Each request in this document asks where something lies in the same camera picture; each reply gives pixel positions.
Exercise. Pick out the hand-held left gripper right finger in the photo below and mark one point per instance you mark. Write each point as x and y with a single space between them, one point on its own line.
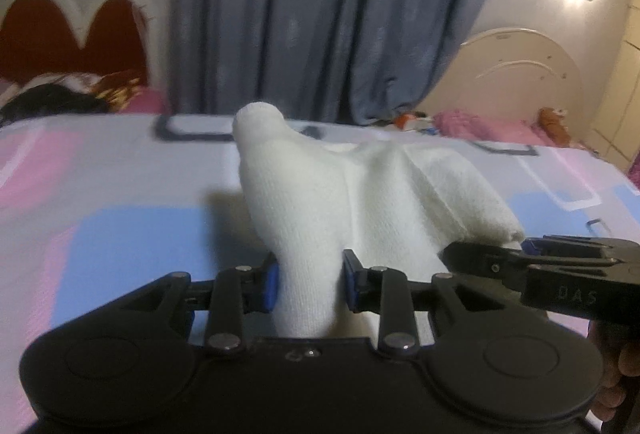
350 285

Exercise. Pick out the orange stuffed toy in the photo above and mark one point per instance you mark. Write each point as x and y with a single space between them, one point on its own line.
552 126

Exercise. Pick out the person's right hand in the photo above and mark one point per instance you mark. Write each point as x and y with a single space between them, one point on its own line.
630 361

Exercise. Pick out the cream wardrobe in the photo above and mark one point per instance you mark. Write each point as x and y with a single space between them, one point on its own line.
620 113

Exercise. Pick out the orange packet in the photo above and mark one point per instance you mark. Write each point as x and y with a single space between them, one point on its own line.
407 119

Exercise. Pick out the dark cloth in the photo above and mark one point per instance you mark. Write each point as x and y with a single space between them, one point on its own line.
55 101

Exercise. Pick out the pink blanket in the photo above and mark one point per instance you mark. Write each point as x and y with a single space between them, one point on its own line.
475 126

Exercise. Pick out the red white-edged headboard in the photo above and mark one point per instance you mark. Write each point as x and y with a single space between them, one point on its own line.
30 33

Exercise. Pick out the cream arched headboard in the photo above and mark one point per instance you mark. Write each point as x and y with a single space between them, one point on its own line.
500 83

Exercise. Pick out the wide blue-grey curtain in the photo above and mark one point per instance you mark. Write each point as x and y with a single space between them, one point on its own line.
300 13

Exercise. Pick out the red yellow floral pillow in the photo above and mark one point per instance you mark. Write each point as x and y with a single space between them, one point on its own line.
120 88

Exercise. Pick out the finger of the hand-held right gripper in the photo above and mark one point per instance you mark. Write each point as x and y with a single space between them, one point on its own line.
570 249
487 261

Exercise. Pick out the plain pink pillow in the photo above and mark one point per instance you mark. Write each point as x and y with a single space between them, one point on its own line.
147 101

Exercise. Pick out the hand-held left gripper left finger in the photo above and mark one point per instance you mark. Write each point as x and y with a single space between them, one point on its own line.
271 284

